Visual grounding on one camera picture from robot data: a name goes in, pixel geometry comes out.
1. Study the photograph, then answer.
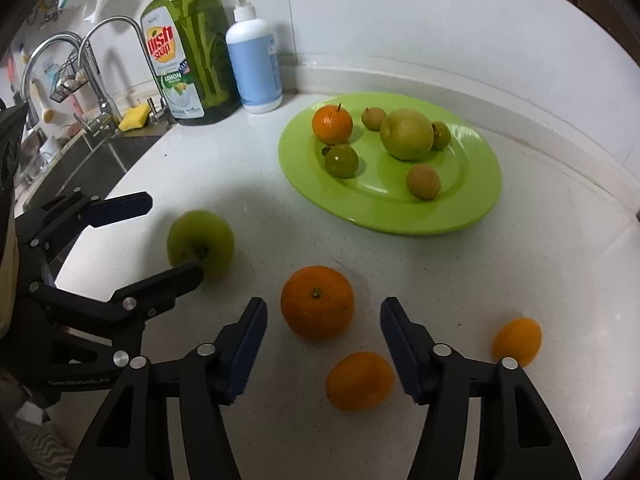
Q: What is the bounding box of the dish brush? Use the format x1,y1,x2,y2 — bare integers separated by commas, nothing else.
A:
30,80,56,123

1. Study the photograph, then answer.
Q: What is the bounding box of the wire sink basket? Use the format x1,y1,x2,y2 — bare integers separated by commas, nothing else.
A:
49,57,93,102

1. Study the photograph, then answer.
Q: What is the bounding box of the brown longan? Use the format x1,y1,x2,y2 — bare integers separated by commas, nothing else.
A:
406,164,442,201
361,107,387,131

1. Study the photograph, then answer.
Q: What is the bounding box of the yellow-green apple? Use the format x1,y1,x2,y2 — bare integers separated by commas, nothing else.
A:
379,109,435,162

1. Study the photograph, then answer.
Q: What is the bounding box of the tall steel faucet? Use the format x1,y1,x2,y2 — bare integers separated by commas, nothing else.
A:
22,32,122,137

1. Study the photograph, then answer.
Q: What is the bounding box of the steel sink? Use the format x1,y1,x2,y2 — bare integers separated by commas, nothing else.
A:
15,130,166,211

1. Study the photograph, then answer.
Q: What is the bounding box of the patterned floor mat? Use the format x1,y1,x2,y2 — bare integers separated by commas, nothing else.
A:
0,410,88,480

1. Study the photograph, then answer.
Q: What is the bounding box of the white pump bottle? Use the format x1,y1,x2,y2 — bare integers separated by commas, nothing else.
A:
223,0,284,114

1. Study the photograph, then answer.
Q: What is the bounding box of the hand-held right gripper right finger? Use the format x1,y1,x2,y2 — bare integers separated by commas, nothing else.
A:
379,296,571,480

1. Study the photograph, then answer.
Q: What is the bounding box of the white cup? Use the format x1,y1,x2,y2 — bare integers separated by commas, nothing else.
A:
37,135,63,161

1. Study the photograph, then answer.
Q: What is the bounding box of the green plate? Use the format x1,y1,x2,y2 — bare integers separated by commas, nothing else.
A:
278,92,502,236

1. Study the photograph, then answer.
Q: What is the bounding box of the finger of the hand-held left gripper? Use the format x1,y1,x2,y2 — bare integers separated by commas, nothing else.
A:
25,260,206,358
14,189,154,263

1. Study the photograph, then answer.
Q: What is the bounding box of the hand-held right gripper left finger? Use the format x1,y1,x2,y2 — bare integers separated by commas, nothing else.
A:
70,296,268,480

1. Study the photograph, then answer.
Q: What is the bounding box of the round orange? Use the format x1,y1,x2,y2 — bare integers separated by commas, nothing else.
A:
280,265,355,340

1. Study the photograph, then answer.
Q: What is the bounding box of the green dish soap bottle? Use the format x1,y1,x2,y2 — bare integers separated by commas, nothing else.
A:
141,0,243,127

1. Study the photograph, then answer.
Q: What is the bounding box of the green apple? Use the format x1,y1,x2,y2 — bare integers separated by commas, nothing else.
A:
166,210,235,281

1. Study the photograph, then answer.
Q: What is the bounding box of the small orange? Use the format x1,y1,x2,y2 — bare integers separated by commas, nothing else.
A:
325,351,397,413
492,317,543,368

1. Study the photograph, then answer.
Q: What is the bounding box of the thin steel faucet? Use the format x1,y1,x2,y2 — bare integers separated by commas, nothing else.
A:
80,16,176,126

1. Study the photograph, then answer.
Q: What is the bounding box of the yellow sponge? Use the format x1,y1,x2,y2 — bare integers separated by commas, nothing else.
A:
118,104,151,132

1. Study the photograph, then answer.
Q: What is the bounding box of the orange with stem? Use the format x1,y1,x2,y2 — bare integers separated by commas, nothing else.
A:
312,103,354,145

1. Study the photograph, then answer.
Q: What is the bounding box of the green tomato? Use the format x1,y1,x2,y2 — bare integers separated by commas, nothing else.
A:
321,143,359,179
430,121,452,151

